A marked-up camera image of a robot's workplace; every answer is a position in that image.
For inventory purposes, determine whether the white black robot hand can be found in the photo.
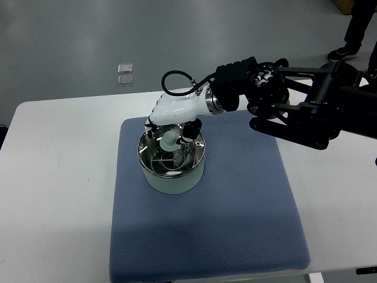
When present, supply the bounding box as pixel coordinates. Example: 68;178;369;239
144;93;215;144

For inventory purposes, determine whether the glass lid green knob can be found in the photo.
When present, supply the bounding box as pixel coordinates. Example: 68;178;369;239
137;124;206;179

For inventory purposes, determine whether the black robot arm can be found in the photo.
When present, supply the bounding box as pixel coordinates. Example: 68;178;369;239
150;58;376;150

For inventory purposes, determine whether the green steel cooking pot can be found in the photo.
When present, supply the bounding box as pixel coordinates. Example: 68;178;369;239
137;123;206;195

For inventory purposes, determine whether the upper metal floor plate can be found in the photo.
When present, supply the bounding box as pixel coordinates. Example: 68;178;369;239
117;63;133;74

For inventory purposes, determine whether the blue fabric mat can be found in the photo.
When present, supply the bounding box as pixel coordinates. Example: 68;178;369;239
110;110;310;282

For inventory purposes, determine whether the black object left edge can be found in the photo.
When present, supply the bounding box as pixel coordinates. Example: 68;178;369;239
0;124;9;148

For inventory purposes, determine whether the person right black shoe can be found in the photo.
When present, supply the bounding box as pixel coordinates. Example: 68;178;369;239
363;61;377;87

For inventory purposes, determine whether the brown cardboard box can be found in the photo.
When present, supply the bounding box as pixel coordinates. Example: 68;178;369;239
333;0;355;15

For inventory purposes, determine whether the person left leg black shoe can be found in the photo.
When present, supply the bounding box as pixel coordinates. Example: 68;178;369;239
327;1;376;62

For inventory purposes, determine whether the black table control panel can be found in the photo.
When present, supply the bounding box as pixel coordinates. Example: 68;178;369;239
356;266;377;275

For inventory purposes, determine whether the wire steamer rack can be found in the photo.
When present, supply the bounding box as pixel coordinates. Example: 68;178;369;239
148;146;196;175

